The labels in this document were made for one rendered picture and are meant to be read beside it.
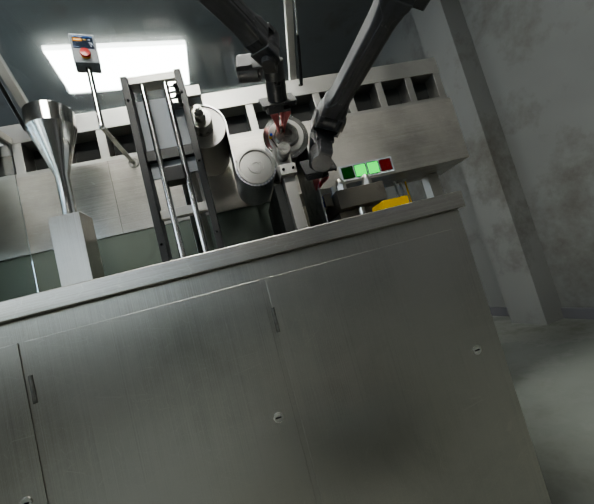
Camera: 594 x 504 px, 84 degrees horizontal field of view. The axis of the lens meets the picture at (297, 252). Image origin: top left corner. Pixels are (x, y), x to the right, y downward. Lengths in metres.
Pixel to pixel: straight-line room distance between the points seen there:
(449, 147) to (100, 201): 1.52
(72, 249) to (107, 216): 0.31
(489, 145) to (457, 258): 2.22
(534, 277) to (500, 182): 0.76
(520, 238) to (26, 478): 2.93
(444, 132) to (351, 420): 1.35
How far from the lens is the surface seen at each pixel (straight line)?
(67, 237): 1.21
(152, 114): 1.07
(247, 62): 1.01
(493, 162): 3.03
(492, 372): 0.96
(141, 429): 0.82
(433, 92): 1.89
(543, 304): 3.08
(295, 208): 1.00
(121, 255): 1.43
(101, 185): 1.51
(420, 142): 1.68
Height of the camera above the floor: 0.79
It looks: 5 degrees up
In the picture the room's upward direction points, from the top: 15 degrees counter-clockwise
